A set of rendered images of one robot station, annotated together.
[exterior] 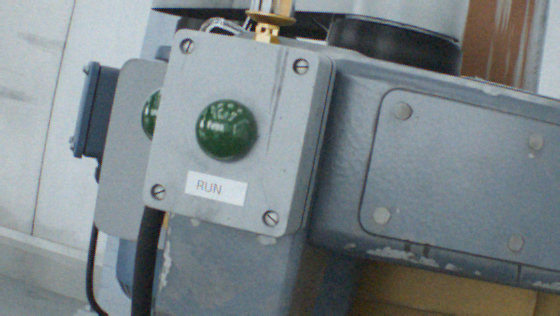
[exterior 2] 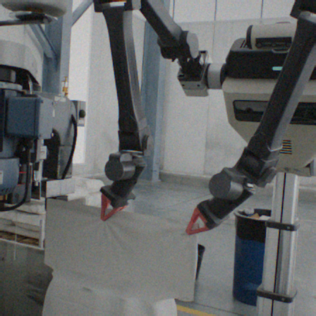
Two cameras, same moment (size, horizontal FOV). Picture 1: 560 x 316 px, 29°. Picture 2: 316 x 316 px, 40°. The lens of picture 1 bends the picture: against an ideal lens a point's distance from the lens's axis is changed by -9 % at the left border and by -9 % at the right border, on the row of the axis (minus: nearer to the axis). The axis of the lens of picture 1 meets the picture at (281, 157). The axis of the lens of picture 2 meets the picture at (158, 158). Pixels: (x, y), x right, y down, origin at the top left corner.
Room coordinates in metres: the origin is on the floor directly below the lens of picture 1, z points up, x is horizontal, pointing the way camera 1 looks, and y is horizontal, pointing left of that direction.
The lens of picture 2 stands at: (2.00, 0.68, 1.26)
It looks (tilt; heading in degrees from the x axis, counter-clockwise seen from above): 4 degrees down; 194
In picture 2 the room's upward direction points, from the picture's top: 4 degrees clockwise
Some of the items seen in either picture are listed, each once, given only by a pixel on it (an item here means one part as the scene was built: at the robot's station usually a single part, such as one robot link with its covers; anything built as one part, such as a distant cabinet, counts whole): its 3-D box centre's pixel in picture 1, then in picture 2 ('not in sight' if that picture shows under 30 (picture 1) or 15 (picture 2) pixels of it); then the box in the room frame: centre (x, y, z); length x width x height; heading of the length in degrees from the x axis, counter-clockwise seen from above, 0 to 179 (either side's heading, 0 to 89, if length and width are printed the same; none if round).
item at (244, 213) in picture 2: not in sight; (262, 256); (-1.41, 0.70, 0.32); 0.51 x 0.48 x 0.65; 167
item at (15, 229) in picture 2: not in sight; (32, 226); (-1.82, -1.48, 0.20); 0.66 x 0.44 x 0.12; 77
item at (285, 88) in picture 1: (239, 131); (73, 113); (0.59, 0.02, 1.29); 0.08 x 0.05 x 0.09; 77
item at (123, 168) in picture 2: not in sight; (128, 156); (0.90, 0.33, 1.18); 0.11 x 0.09 x 0.12; 167
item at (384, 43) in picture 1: (396, 51); (26, 88); (0.76, -0.06, 1.35); 0.09 x 0.09 x 0.03
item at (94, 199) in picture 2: not in sight; (87, 197); (-2.42, -1.18, 0.44); 0.68 x 0.44 x 0.15; 167
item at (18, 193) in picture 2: not in sight; (14, 192); (0.86, -0.03, 1.04); 0.08 x 0.06 x 0.05; 167
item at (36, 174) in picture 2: not in sight; (37, 171); (0.85, 0.04, 1.11); 0.03 x 0.03 x 0.06
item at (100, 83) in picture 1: (111, 125); (31, 123); (1.11, 0.17, 1.25); 0.10 x 0.08 x 0.12; 12
